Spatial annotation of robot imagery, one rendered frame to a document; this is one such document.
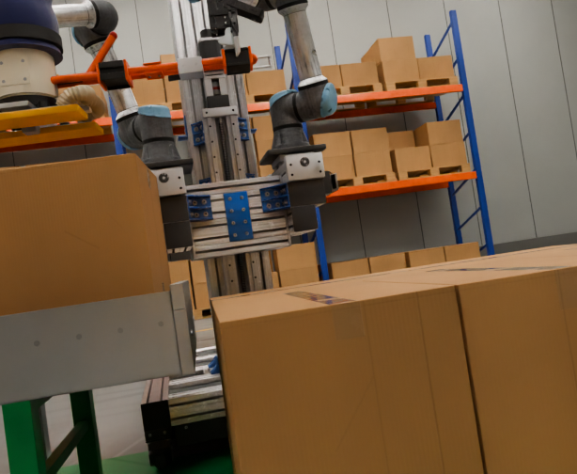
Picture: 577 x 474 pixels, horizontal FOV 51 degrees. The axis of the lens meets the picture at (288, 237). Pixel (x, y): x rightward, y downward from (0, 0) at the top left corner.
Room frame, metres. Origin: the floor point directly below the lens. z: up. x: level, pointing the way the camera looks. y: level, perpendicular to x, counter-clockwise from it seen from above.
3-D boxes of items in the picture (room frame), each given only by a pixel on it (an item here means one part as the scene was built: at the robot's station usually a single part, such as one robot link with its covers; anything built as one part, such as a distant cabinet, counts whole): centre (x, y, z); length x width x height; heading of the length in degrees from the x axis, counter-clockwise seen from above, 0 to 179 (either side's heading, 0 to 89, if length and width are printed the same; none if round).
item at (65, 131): (1.79, 0.68, 1.11); 0.34 x 0.10 x 0.05; 94
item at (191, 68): (1.73, 0.21, 1.21); 0.07 x 0.07 x 0.04; 4
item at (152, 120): (2.26, 0.43, 1.20); 0.13 x 0.12 x 0.14; 43
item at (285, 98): (2.35, -0.06, 1.20); 0.13 x 0.12 x 0.14; 64
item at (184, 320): (1.74, 0.32, 0.47); 0.70 x 0.03 x 0.15; 9
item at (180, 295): (1.74, 0.32, 0.58); 0.70 x 0.03 x 0.06; 9
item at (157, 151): (2.25, 0.43, 1.09); 0.15 x 0.15 x 0.10
